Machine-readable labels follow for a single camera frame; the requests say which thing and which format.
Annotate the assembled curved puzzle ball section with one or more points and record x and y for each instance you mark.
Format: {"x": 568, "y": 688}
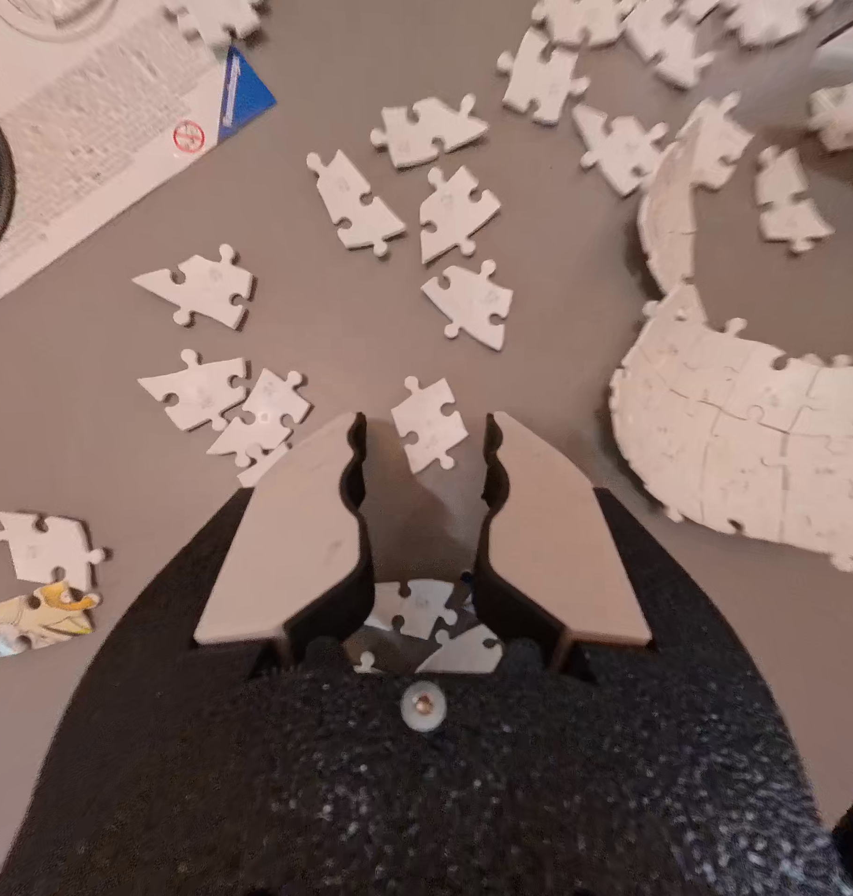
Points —
{"x": 734, "y": 448}

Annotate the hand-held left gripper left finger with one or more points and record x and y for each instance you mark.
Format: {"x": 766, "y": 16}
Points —
{"x": 286, "y": 553}

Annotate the white puzzle pieces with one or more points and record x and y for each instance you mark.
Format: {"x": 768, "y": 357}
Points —
{"x": 202, "y": 287}

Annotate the single white puzzle piece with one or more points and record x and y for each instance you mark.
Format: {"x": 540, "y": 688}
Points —
{"x": 430, "y": 427}

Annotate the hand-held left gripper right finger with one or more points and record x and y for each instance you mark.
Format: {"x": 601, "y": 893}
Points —
{"x": 559, "y": 553}

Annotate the yellow printed puzzle piece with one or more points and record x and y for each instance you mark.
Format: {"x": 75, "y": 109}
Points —
{"x": 41, "y": 616}

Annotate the white printed instruction leaflet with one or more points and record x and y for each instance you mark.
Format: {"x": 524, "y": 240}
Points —
{"x": 83, "y": 140}

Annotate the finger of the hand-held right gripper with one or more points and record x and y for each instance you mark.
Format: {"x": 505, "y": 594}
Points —
{"x": 790, "y": 84}

